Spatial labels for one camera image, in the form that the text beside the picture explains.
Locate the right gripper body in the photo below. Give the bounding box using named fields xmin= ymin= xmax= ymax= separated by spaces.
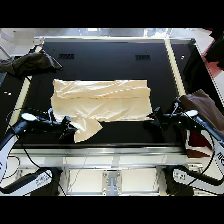
xmin=145 ymin=106 xmax=166 ymax=131

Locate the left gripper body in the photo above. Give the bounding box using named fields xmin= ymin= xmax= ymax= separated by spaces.
xmin=58 ymin=115 xmax=79 ymax=141

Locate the cream shirt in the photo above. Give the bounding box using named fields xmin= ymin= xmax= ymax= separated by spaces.
xmin=49 ymin=78 xmax=154 ymax=144

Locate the dark brown garment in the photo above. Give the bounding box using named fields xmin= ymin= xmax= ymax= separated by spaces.
xmin=0 ymin=50 xmax=64 ymax=80

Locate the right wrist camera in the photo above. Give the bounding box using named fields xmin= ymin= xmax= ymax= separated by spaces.
xmin=170 ymin=97 xmax=182 ymax=115

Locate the silver frame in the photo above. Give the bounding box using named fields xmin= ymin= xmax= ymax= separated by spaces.
xmin=6 ymin=35 xmax=222 ymax=197

